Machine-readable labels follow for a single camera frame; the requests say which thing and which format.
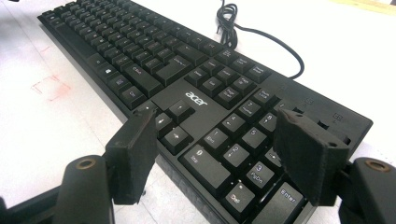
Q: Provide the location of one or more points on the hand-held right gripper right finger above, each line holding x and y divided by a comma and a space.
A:
308, 155

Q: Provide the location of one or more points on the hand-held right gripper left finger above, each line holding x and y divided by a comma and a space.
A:
132, 155

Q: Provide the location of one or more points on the black computer keyboard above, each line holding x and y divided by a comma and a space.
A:
193, 93

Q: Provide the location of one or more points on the white board sheet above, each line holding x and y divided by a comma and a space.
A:
46, 124

